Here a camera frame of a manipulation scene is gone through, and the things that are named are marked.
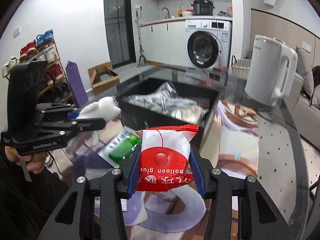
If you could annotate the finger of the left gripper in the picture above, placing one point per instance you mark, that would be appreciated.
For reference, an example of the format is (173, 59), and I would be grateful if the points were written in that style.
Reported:
(71, 128)
(55, 111)

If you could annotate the black cardboard box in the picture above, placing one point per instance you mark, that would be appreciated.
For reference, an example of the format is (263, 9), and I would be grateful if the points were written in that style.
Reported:
(156, 102)

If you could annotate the white electric kettle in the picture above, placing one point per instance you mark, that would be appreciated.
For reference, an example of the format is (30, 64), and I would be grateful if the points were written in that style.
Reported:
(272, 70)

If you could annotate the grey sofa cushion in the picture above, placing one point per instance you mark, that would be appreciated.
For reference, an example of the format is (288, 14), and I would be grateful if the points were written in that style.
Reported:
(304, 69)

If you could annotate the red balloon glue packet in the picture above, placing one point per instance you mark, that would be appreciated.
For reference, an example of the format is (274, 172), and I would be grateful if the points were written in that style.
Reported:
(164, 157)

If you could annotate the brown cardboard box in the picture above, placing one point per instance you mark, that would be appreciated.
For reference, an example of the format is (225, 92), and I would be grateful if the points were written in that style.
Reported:
(102, 77)

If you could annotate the wicker basket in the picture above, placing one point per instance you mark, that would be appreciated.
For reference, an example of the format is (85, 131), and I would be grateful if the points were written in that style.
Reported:
(240, 67)

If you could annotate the white washing machine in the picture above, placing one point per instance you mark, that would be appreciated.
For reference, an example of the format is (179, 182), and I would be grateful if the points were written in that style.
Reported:
(208, 44)

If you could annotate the green medicine sachet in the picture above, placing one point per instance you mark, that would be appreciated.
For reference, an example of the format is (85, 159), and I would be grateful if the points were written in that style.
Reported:
(121, 147)

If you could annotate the purple yoga mat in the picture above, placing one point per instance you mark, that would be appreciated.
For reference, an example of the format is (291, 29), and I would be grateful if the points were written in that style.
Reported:
(76, 84)

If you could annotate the wooden shoe rack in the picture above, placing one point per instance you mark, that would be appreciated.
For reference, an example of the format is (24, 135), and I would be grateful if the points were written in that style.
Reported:
(43, 55)

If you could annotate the floor mop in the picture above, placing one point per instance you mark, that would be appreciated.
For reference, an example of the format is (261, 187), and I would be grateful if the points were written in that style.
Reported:
(142, 59)

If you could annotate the person's left hand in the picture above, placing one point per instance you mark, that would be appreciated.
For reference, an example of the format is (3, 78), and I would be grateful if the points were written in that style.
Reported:
(35, 162)

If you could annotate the black rice cooker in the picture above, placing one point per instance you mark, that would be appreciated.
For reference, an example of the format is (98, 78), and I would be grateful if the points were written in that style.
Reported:
(203, 7)

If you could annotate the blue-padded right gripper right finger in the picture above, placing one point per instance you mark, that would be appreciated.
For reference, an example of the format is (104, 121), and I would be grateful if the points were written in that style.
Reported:
(259, 217)

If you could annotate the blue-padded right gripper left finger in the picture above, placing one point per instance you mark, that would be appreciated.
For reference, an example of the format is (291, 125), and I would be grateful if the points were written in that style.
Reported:
(73, 217)

